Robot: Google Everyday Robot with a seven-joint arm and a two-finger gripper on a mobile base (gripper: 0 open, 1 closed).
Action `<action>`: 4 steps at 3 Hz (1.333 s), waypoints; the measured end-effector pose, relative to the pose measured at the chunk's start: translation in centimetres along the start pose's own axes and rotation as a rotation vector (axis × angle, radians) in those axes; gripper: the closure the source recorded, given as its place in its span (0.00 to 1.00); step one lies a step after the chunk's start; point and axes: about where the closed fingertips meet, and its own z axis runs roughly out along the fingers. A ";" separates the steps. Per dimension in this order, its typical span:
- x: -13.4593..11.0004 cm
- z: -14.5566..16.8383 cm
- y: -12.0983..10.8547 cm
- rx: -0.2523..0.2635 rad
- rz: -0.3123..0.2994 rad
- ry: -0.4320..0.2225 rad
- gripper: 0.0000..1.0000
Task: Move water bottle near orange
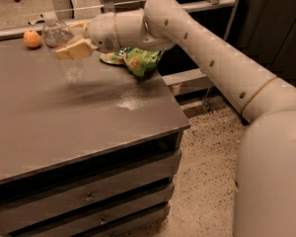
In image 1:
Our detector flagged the clear plastic water bottle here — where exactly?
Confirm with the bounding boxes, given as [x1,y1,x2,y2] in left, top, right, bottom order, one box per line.
[41,19,84,83]

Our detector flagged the orange fruit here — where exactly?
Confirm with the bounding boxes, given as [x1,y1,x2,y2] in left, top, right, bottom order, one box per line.
[23,30,41,48]

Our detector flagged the green chip bag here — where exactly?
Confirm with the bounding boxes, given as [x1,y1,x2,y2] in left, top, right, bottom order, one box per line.
[100,47,164,77]

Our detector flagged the grey metal frame rail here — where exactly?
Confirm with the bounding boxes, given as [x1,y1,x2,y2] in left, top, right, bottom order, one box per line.
[0,0,244,97]

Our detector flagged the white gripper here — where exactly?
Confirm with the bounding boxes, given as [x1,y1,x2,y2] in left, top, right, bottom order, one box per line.
[54,13,120,60]

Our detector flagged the dark cabinet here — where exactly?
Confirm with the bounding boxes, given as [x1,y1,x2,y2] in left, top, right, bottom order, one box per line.
[228,0,296,87]

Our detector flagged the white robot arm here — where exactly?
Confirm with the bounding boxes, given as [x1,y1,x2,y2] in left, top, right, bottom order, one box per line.
[56,0,296,237]

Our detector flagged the grey drawer cabinet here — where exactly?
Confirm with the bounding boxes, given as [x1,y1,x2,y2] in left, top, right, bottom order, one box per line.
[0,39,189,237]

